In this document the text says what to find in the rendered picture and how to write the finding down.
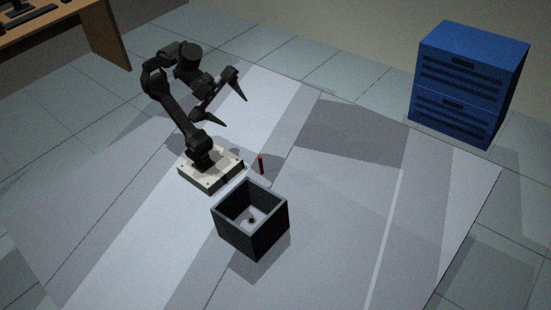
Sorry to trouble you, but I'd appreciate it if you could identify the red peg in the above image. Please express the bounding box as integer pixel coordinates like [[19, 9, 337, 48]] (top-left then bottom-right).
[[258, 156, 264, 174]]

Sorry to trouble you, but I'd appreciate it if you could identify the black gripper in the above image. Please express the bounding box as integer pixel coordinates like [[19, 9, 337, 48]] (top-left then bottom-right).
[[187, 65, 248, 127]]

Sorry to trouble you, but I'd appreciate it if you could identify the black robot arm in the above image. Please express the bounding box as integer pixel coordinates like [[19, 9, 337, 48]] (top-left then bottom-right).
[[140, 40, 216, 174]]

